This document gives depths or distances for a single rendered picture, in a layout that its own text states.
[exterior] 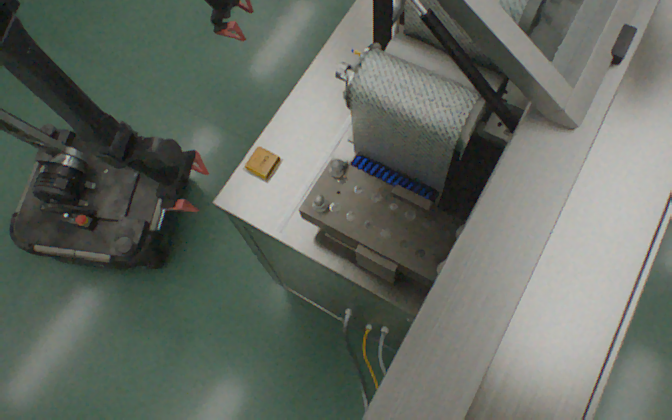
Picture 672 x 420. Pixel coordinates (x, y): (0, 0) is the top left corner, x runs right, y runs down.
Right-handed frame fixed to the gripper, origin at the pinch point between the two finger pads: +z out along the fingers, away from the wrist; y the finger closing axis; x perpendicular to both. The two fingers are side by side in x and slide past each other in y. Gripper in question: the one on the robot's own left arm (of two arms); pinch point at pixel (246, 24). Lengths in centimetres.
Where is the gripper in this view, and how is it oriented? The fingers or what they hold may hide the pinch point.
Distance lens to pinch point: 155.9
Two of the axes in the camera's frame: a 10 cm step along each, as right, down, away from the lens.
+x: -8.2, 0.9, 5.6
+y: 1.6, -9.1, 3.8
